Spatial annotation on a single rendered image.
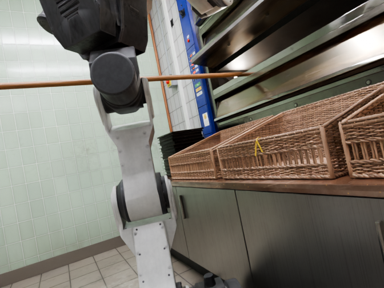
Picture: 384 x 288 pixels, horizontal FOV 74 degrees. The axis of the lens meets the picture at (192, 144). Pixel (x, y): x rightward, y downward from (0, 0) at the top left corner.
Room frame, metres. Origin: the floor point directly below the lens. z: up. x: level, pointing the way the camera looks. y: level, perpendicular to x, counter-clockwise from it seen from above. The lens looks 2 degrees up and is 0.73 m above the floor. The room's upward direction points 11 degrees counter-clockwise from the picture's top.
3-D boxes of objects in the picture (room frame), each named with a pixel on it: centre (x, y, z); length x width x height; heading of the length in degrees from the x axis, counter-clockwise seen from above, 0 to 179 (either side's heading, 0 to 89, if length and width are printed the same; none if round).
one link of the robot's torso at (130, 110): (0.84, 0.19, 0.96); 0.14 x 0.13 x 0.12; 98
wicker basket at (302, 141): (1.07, -0.44, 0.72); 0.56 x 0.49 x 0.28; 28
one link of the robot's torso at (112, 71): (0.78, 0.18, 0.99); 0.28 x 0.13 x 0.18; 8
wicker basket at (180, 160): (1.61, -0.16, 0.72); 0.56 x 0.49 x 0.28; 29
